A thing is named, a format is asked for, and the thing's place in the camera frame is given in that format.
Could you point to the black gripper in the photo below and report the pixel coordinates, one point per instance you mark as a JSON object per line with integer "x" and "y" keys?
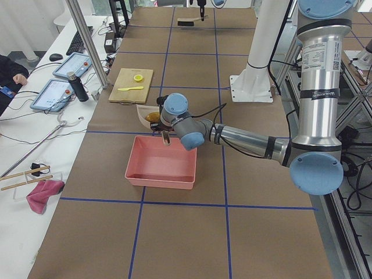
{"x": 200, "y": 4}
{"x": 165, "y": 128}

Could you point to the brown toy potato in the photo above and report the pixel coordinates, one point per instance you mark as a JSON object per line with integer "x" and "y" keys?
{"x": 153, "y": 117}

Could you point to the beige hand brush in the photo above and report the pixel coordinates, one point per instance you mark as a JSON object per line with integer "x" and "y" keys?
{"x": 188, "y": 21}

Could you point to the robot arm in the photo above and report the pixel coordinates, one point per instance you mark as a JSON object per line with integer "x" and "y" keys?
{"x": 313, "y": 155}
{"x": 215, "y": 3}

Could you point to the pink plastic bin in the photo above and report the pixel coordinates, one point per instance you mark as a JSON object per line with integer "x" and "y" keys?
{"x": 153, "y": 164}

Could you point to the person hand at desk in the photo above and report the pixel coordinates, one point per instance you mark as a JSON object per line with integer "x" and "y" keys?
{"x": 20, "y": 79}

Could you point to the yellow plastic knife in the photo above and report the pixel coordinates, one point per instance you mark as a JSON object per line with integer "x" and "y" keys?
{"x": 131, "y": 88}

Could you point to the yellow lemon slice toy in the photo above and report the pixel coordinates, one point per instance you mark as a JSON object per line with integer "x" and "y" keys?
{"x": 138, "y": 77}

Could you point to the bamboo cutting board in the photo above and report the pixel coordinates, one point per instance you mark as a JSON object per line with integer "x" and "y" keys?
{"x": 125, "y": 79}

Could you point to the black power adapter box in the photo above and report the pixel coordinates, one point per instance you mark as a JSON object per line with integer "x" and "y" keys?
{"x": 110, "y": 42}

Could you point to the metal rod with hook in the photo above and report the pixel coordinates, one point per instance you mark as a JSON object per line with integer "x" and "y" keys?
{"x": 61, "y": 124}

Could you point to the black water bottle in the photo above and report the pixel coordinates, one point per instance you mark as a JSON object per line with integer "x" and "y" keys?
{"x": 77, "y": 86}

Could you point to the far blue tablet pendant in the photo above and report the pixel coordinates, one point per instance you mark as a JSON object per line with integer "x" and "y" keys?
{"x": 77, "y": 63}

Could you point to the blue tablet pendant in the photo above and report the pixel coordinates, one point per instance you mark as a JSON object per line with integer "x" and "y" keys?
{"x": 53, "y": 97}
{"x": 77, "y": 63}

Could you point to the near blue tablet pendant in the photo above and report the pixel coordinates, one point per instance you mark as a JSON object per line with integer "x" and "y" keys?
{"x": 53, "y": 97}

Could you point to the black keyboard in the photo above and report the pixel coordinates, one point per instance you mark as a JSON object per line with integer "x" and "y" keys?
{"x": 76, "y": 45}

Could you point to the black computer mouse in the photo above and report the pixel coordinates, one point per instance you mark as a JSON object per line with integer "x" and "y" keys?
{"x": 55, "y": 57}

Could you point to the pink cloth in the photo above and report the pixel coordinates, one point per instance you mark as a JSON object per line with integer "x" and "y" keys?
{"x": 37, "y": 199}

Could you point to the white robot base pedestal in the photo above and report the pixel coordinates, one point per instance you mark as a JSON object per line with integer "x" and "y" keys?
{"x": 253, "y": 83}

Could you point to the aluminium frame post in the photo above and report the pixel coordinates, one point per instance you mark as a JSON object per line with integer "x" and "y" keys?
{"x": 81, "y": 26}

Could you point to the wooden sticks frame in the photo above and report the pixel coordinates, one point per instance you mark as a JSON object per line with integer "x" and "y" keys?
{"x": 29, "y": 177}

